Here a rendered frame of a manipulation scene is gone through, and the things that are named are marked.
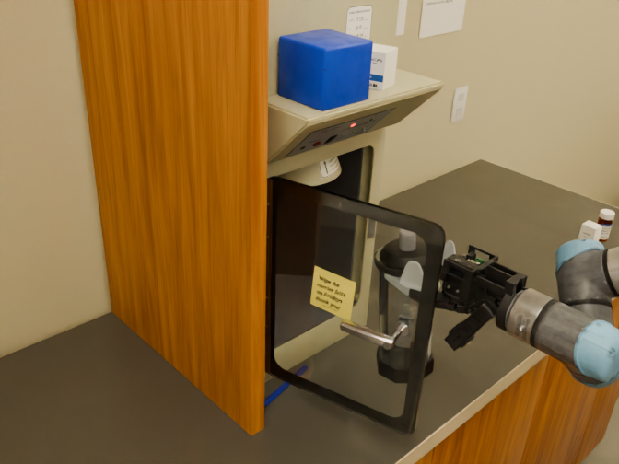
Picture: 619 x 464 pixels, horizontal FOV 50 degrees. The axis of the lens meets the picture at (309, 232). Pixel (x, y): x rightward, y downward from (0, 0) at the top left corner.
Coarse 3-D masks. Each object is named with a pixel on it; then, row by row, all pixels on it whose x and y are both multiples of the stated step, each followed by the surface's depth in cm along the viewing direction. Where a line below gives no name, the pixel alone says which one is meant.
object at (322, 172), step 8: (328, 160) 121; (336, 160) 124; (304, 168) 119; (312, 168) 119; (320, 168) 120; (328, 168) 121; (336, 168) 124; (280, 176) 119; (288, 176) 119; (296, 176) 119; (304, 176) 119; (312, 176) 119; (320, 176) 120; (328, 176) 121; (336, 176) 123; (312, 184) 120; (320, 184) 120
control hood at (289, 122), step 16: (400, 80) 112; (416, 80) 113; (432, 80) 113; (272, 96) 102; (368, 96) 104; (384, 96) 104; (400, 96) 106; (416, 96) 109; (272, 112) 98; (288, 112) 96; (304, 112) 95; (320, 112) 96; (336, 112) 97; (352, 112) 99; (368, 112) 104; (400, 112) 115; (272, 128) 99; (288, 128) 96; (304, 128) 94; (320, 128) 98; (272, 144) 100; (288, 144) 98; (272, 160) 103
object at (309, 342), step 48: (288, 192) 104; (288, 240) 108; (336, 240) 103; (384, 240) 98; (432, 240) 94; (288, 288) 112; (384, 288) 101; (432, 288) 97; (288, 336) 117; (336, 336) 111; (336, 384) 115; (384, 384) 109
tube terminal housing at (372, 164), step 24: (288, 0) 98; (312, 0) 101; (336, 0) 104; (360, 0) 108; (384, 0) 112; (288, 24) 99; (312, 24) 103; (336, 24) 106; (384, 24) 114; (336, 144) 117; (360, 144) 122; (384, 144) 127; (288, 168) 111; (360, 192) 132
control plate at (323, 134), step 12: (360, 120) 105; (372, 120) 110; (312, 132) 98; (324, 132) 101; (336, 132) 105; (348, 132) 109; (360, 132) 114; (300, 144) 101; (312, 144) 105; (324, 144) 109; (288, 156) 105
